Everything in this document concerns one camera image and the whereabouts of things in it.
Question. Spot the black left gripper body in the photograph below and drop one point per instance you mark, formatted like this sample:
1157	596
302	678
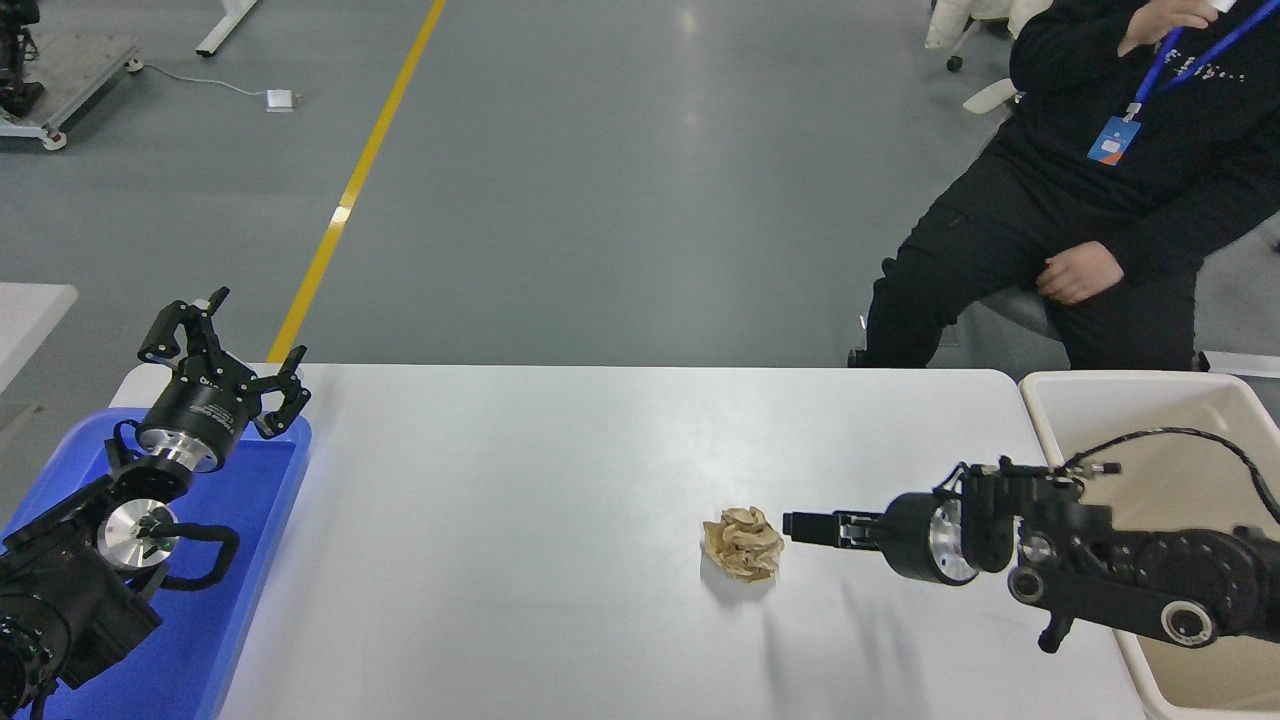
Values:
200	410

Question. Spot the white table leg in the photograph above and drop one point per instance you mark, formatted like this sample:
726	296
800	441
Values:
225	25

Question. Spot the person's left hand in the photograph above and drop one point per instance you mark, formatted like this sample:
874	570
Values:
1085	272

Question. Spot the person's right hand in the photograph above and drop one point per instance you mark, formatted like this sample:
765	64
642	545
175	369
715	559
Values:
1160	20

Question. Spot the white side table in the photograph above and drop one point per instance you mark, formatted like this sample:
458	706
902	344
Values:
30	320

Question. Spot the white padded coat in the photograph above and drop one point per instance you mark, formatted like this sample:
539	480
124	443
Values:
950	25

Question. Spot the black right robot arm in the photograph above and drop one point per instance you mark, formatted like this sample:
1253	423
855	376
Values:
1180	580

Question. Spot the large pale plastic bin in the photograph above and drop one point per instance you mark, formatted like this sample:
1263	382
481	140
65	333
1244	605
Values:
1150	410

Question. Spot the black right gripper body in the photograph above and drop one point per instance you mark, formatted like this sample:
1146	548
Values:
905	540

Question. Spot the rolling chair base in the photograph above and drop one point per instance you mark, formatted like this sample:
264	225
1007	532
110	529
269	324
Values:
955	64

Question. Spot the seated person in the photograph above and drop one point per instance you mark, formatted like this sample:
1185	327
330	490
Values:
1080	190

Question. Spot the black equipment on cart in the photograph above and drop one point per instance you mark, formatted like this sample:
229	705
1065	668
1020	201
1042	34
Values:
18	60

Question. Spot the white power adapter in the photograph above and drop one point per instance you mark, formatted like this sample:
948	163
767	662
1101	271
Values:
281	99

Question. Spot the tan paper ball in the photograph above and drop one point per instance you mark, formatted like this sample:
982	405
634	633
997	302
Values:
745	545

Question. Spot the wheeled metal platform cart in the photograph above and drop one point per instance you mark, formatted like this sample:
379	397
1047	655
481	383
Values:
85	65

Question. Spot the blue plastic tray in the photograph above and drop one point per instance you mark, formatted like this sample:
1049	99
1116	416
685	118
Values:
230	560

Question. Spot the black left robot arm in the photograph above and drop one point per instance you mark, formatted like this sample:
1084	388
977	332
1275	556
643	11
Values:
60	590

